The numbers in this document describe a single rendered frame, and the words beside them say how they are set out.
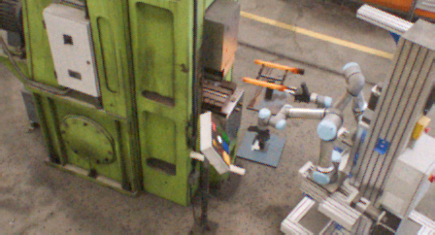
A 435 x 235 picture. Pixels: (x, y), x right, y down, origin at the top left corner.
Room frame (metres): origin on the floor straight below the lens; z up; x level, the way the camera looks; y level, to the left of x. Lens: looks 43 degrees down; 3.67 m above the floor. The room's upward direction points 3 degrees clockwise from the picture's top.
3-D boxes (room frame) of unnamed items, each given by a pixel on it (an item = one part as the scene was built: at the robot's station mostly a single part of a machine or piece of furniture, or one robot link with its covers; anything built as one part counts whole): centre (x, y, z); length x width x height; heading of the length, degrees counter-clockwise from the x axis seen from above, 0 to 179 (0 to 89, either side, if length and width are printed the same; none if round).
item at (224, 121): (3.17, 0.13, 0.69); 0.56 x 0.38 x 0.45; 69
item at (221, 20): (3.15, 0.13, 1.56); 0.42 x 0.39 x 0.40; 69
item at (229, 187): (3.02, -0.10, 0.01); 0.58 x 0.39 x 0.01; 159
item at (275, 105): (3.46, -0.43, 0.65); 0.40 x 0.30 x 0.02; 164
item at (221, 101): (3.11, 0.14, 0.96); 0.42 x 0.20 x 0.09; 69
